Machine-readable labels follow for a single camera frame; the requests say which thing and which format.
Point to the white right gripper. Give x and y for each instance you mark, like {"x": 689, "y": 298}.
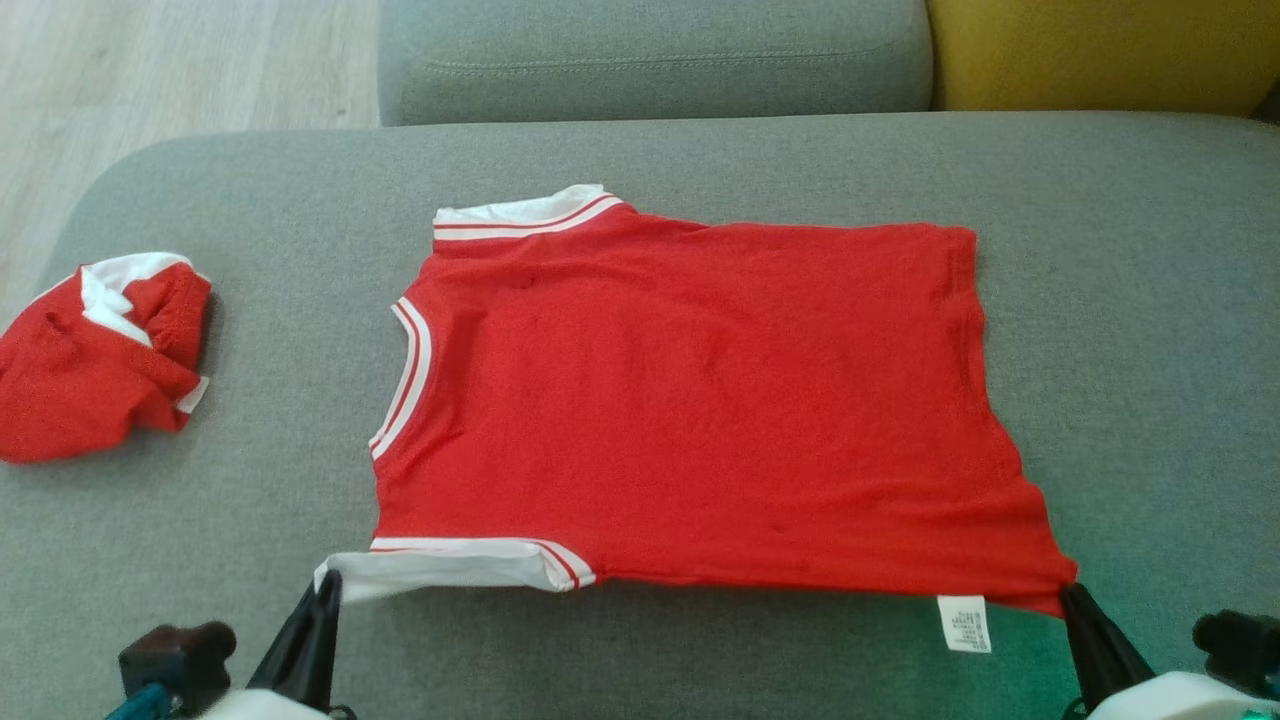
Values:
{"x": 1180, "y": 700}

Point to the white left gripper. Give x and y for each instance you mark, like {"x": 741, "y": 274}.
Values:
{"x": 265, "y": 708}

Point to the red shorts white stripe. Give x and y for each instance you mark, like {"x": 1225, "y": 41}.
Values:
{"x": 80, "y": 390}

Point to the red jersey shirt white trim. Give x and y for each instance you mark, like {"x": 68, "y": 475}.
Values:
{"x": 700, "y": 400}

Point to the large grey sofa ottoman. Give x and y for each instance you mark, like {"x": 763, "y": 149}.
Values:
{"x": 250, "y": 520}

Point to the yellow sofa backrest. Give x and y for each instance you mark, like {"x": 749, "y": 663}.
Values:
{"x": 1100, "y": 50}

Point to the grey sofa seat cushion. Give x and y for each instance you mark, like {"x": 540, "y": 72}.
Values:
{"x": 650, "y": 50}

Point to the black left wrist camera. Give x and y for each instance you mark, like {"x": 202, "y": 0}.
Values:
{"x": 180, "y": 660}

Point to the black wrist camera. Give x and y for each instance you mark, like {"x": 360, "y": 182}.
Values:
{"x": 180, "y": 660}
{"x": 1240, "y": 650}

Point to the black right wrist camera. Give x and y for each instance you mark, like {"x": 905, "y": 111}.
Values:
{"x": 1240, "y": 650}

